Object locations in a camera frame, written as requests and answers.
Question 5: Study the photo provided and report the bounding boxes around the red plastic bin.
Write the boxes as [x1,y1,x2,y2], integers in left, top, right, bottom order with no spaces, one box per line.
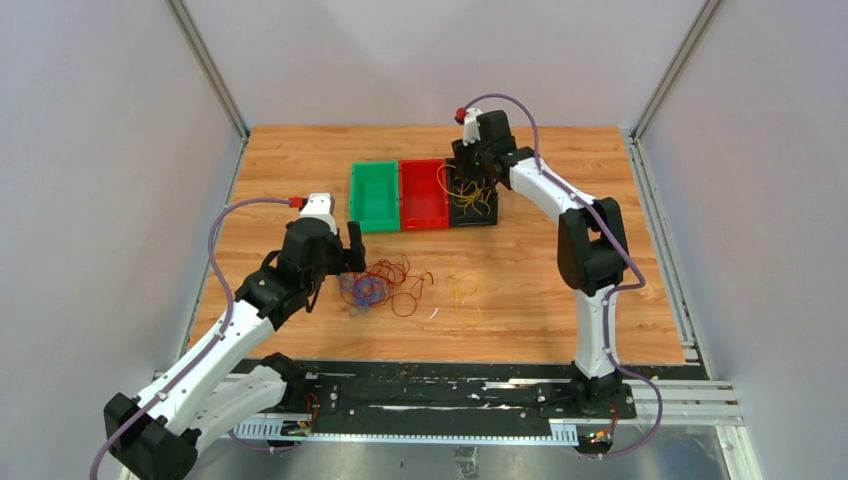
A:
[398,159,450,231]

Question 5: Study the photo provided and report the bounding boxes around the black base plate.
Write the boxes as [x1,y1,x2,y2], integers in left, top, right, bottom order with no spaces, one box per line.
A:
[257,360,707,443]

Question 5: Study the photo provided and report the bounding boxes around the green plastic bin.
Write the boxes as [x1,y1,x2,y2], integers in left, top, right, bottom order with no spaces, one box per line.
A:
[349,161,400,233]

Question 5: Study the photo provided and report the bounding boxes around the yellow cables in black bin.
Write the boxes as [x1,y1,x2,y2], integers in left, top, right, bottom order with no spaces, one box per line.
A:
[435,163,495,217]

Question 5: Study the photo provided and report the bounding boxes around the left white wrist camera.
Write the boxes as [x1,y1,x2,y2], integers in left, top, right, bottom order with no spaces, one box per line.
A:
[300,192,338,233]

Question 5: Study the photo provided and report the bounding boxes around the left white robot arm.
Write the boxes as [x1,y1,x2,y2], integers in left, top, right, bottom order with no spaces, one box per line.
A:
[104,216,366,479]

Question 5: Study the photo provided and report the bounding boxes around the yellow cable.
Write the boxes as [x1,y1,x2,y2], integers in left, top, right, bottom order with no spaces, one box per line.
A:
[420,254,488,328]

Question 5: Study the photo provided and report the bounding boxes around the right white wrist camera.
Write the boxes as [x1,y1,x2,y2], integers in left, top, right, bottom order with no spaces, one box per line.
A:
[454,107,482,146]

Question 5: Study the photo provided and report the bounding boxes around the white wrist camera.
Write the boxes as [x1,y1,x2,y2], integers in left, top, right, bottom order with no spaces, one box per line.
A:
[454,107,482,146]
[300,192,338,233]

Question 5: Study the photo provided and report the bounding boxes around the black plastic bin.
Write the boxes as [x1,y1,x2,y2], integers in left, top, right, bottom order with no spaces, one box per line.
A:
[445,158,498,228]

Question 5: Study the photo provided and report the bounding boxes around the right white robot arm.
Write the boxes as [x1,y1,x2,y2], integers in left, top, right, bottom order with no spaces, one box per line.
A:
[452,107,629,418]

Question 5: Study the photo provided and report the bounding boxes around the aluminium frame post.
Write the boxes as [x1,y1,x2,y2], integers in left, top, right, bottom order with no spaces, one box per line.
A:
[631,0,724,144]
[164,0,250,144]

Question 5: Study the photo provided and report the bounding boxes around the aluminium frame post left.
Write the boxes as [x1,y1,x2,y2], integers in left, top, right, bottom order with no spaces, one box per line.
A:
[164,0,250,144]

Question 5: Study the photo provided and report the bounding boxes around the aluminium frame post right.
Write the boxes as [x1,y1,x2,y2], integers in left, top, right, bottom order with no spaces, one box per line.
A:
[631,0,724,144]

